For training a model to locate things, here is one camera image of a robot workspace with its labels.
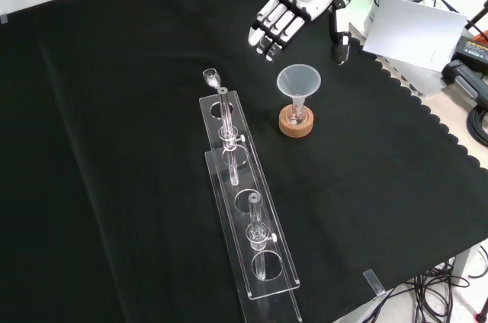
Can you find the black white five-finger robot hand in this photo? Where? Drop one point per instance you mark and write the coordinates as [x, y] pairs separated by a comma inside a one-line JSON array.
[[320, 5]]

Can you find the translucent plastic funnel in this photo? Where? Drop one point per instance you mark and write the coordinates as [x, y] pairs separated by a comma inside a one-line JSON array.
[[298, 81]]

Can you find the clear acrylic funnel stand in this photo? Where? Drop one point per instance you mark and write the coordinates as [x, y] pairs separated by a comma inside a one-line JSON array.
[[249, 201]]

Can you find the pale white board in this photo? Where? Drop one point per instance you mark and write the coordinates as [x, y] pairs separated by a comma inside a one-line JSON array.
[[415, 33]]

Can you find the small round-bottom glass flask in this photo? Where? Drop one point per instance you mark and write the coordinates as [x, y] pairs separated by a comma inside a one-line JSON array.
[[296, 115]]

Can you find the white mounting plate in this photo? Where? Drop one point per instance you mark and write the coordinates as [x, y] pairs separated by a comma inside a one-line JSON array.
[[419, 79]]

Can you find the black tripod leg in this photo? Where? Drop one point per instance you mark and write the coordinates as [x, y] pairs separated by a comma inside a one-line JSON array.
[[476, 18]]

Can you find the black orange battery pack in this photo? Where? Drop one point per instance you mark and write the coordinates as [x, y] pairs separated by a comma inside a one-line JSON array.
[[472, 50]]

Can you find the grey black power tool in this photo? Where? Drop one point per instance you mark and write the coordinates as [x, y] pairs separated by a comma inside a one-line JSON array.
[[467, 81]]

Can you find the black cloth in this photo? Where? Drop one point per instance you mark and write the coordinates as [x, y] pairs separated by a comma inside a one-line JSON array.
[[114, 148]]

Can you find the clear tape strip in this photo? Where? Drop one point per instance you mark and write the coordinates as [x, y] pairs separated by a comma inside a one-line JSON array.
[[4, 19], [374, 282]]

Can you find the grey table leg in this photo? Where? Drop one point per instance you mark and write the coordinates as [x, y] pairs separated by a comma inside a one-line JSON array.
[[465, 262]]

